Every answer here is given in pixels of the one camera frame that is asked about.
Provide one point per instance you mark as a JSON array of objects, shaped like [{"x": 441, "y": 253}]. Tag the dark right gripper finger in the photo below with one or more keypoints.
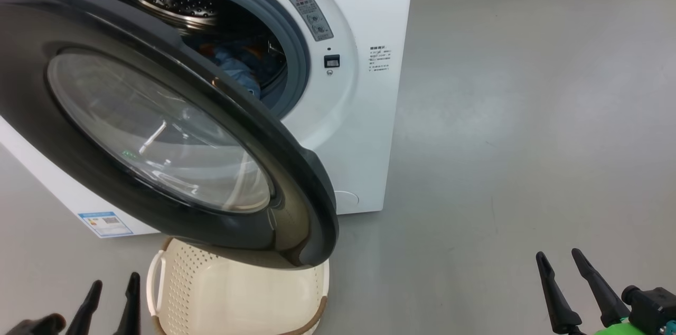
[
  {"x": 560, "y": 303},
  {"x": 604, "y": 298}
]

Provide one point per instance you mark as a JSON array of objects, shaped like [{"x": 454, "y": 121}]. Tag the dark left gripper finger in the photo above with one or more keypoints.
[
  {"x": 130, "y": 308},
  {"x": 84, "y": 314}
]

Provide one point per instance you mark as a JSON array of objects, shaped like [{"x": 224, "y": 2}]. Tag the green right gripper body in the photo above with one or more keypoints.
[{"x": 615, "y": 329}]

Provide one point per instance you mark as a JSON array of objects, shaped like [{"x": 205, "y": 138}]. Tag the black glass washing machine door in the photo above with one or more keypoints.
[{"x": 285, "y": 192}]

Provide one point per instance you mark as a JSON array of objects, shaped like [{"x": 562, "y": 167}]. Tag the cream perforated laundry basket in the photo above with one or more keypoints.
[{"x": 237, "y": 298}]

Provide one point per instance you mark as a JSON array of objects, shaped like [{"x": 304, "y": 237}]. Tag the white front-load washing machine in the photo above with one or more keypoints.
[{"x": 364, "y": 139}]

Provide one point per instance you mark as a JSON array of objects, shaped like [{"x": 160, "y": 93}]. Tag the grey rubber door gasket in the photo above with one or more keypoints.
[{"x": 296, "y": 49}]

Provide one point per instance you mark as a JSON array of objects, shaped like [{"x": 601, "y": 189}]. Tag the black door latch socket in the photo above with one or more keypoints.
[{"x": 331, "y": 61}]

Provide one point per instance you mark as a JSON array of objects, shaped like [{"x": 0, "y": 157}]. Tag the blue energy label sticker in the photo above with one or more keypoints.
[{"x": 105, "y": 224}]

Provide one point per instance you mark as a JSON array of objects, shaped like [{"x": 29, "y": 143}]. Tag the round white filter cover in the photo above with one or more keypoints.
[{"x": 348, "y": 200}]

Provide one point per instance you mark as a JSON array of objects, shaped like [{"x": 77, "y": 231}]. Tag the small black text label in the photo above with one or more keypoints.
[{"x": 380, "y": 58}]

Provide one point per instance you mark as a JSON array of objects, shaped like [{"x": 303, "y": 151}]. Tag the perforated steel washer drum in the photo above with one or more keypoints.
[{"x": 179, "y": 5}]

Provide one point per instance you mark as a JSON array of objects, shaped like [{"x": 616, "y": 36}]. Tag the grey warning sticker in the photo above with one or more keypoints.
[{"x": 310, "y": 15}]

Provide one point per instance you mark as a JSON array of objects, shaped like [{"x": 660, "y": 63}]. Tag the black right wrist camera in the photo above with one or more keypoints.
[{"x": 655, "y": 311}]

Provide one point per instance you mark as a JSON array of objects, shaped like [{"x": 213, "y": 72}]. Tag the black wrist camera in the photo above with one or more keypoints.
[
  {"x": 655, "y": 311},
  {"x": 37, "y": 324}
]

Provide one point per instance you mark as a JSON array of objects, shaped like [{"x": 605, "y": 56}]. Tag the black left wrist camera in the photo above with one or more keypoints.
[{"x": 37, "y": 324}]

